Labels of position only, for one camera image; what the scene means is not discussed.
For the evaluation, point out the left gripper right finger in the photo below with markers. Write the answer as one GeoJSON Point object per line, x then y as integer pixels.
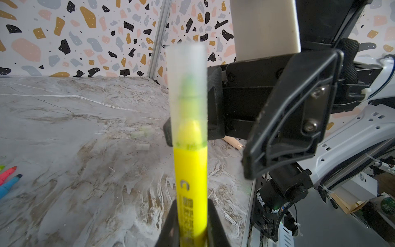
{"type": "Point", "coordinates": [216, 235]}

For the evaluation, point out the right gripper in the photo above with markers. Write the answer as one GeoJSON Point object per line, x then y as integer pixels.
{"type": "Point", "coordinates": [291, 96]}

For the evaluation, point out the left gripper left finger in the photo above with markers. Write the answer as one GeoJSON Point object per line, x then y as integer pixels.
{"type": "Point", "coordinates": [170, 233]}

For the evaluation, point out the blue highlighter pen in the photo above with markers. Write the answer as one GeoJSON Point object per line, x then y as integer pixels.
{"type": "Point", "coordinates": [5, 188]}

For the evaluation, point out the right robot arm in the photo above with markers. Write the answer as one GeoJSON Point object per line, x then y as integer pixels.
{"type": "Point", "coordinates": [353, 140]}

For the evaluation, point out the clear pen cap on table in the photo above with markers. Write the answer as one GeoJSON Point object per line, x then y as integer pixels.
{"type": "Point", "coordinates": [143, 131]}

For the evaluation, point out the pink highlighter pen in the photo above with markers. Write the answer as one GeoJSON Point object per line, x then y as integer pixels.
{"type": "Point", "coordinates": [6, 174]}

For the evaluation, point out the wooden rolling pin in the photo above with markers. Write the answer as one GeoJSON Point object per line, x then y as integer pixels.
{"type": "Point", "coordinates": [233, 142]}

